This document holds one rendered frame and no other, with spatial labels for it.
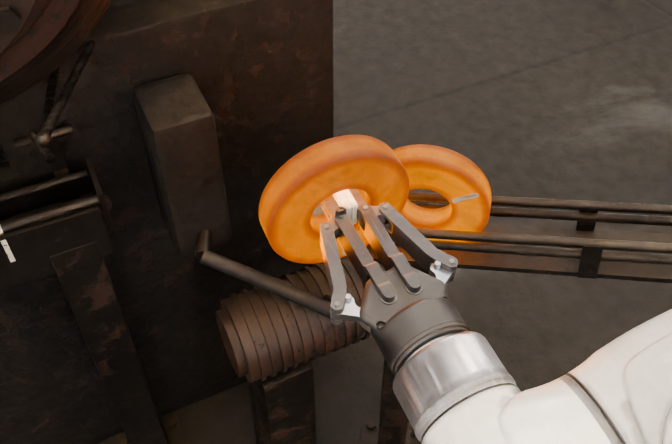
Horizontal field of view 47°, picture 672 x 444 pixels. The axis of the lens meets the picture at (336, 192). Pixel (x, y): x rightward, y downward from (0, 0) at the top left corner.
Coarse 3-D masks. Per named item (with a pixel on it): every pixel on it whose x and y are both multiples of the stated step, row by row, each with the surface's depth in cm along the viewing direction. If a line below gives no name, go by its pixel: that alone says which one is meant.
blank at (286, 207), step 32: (288, 160) 73; (320, 160) 72; (352, 160) 72; (384, 160) 74; (288, 192) 72; (320, 192) 74; (384, 192) 78; (288, 224) 75; (320, 224) 80; (288, 256) 79; (320, 256) 81
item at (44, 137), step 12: (84, 48) 88; (84, 60) 86; (72, 72) 84; (48, 84) 84; (72, 84) 82; (48, 96) 81; (60, 96) 79; (48, 108) 79; (60, 108) 78; (48, 120) 76; (36, 132) 79; (48, 132) 74; (36, 144) 77; (48, 156) 76
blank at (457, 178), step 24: (408, 168) 90; (432, 168) 89; (456, 168) 88; (456, 192) 91; (480, 192) 90; (408, 216) 96; (432, 216) 97; (456, 216) 94; (480, 216) 93; (456, 240) 97
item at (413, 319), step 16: (384, 272) 69; (416, 272) 69; (368, 288) 68; (400, 288) 68; (432, 288) 68; (368, 304) 67; (384, 304) 67; (400, 304) 67; (416, 304) 64; (432, 304) 64; (448, 304) 65; (368, 320) 66; (384, 320) 66; (400, 320) 64; (416, 320) 63; (432, 320) 63; (448, 320) 63; (384, 336) 64; (400, 336) 63; (416, 336) 62; (432, 336) 62; (384, 352) 65; (400, 352) 63
